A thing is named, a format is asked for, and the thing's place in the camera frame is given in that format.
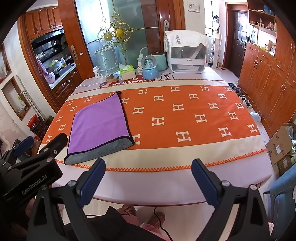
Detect pink slippers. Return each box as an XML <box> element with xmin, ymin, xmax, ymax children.
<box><xmin>121</xmin><ymin>204</ymin><xmax>166</xmax><ymax>233</ymax></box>

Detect white squeeze bottle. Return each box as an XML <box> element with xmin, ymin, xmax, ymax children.
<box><xmin>137</xmin><ymin>47</ymin><xmax>149</xmax><ymax>70</ymax></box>

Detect purple and grey towel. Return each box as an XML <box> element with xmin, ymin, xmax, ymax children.
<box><xmin>64</xmin><ymin>92</ymin><xmax>135</xmax><ymax>166</ymax></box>

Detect blue snow globe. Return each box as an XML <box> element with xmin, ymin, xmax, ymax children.
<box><xmin>142</xmin><ymin>55</ymin><xmax>159</xmax><ymax>80</ymax></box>

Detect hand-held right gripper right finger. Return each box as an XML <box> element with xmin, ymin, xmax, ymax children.
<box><xmin>191</xmin><ymin>159</ymin><xmax>271</xmax><ymax>241</ymax></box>

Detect pair of dark sneakers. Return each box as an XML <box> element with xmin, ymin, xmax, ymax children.
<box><xmin>239</xmin><ymin>94</ymin><xmax>253</xmax><ymax>108</ymax></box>

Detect wooden wall niche frame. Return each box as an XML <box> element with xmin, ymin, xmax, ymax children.
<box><xmin>1</xmin><ymin>77</ymin><xmax>32</xmax><ymax>121</ymax></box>

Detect wooden kitchen cabinets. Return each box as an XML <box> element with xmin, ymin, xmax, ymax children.
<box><xmin>24</xmin><ymin>6</ymin><xmax>64</xmax><ymax>40</ymax></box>

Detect glass door with gold ornament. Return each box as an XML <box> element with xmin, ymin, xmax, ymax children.
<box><xmin>73</xmin><ymin>0</ymin><xmax>167</xmax><ymax>78</ymax></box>

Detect orange patterned blanket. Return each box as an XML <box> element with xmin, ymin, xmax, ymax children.
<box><xmin>45</xmin><ymin>79</ymin><xmax>268</xmax><ymax>173</ymax></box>

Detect silver glitter table lamp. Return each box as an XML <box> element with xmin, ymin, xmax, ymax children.
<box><xmin>94</xmin><ymin>45</ymin><xmax>121</xmax><ymax>83</ymax></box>

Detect blue chair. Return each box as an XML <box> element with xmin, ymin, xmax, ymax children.
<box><xmin>263</xmin><ymin>179</ymin><xmax>296</xmax><ymax>241</ymax></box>

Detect black cable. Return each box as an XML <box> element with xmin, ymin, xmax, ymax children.
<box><xmin>122</xmin><ymin>204</ymin><xmax>172</xmax><ymax>241</ymax></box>

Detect large cardboard box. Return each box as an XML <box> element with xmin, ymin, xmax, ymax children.
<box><xmin>265</xmin><ymin>125</ymin><xmax>295</xmax><ymax>165</ymax></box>

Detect wooden wall cabinet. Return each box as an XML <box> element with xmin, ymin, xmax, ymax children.
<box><xmin>238</xmin><ymin>0</ymin><xmax>296</xmax><ymax>140</ymax></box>

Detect pink printed table cover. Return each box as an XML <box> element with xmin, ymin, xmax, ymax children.
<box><xmin>38</xmin><ymin>66</ymin><xmax>273</xmax><ymax>207</ymax></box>

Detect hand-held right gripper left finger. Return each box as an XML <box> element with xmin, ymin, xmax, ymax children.
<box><xmin>26</xmin><ymin>159</ymin><xmax>107</xmax><ymax>241</ymax></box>

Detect person's dark clothing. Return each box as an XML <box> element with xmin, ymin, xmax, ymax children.
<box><xmin>62</xmin><ymin>206</ymin><xmax>169</xmax><ymax>241</ymax></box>

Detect white countertop appliance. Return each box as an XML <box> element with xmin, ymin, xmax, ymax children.
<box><xmin>164</xmin><ymin>30</ymin><xmax>211</xmax><ymax>73</ymax></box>

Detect dark wooden door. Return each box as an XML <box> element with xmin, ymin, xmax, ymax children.
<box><xmin>231</xmin><ymin>10</ymin><xmax>249</xmax><ymax>77</ymax></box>

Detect white shoe rack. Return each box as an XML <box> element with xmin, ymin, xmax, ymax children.
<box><xmin>209</xmin><ymin>32</ymin><xmax>223</xmax><ymax>69</ymax></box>

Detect red bucket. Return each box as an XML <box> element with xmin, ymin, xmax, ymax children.
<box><xmin>27</xmin><ymin>114</ymin><xmax>39</xmax><ymax>128</ymax></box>

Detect grey slippers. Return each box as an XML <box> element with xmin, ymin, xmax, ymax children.
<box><xmin>227</xmin><ymin>82</ymin><xmax>242</xmax><ymax>94</ymax></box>

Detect white cloth cover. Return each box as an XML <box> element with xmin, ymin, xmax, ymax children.
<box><xmin>164</xmin><ymin>30</ymin><xmax>211</xmax><ymax>53</ymax></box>

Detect white light switch plate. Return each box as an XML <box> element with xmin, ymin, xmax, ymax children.
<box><xmin>187</xmin><ymin>1</ymin><xmax>201</xmax><ymax>12</ymax></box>

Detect teal round appliance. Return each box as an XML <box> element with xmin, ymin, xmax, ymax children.
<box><xmin>151</xmin><ymin>51</ymin><xmax>167</xmax><ymax>71</ymax></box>

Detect green tissue box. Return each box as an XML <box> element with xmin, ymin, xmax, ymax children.
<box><xmin>118</xmin><ymin>63</ymin><xmax>136</xmax><ymax>81</ymax></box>

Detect small cardboard box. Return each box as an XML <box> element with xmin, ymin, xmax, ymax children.
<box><xmin>276</xmin><ymin>153</ymin><xmax>296</xmax><ymax>177</ymax></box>

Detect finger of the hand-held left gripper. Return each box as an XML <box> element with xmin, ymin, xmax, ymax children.
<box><xmin>5</xmin><ymin>136</ymin><xmax>35</xmax><ymax>166</ymax></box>
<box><xmin>35</xmin><ymin>133</ymin><xmax>69</xmax><ymax>163</ymax></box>

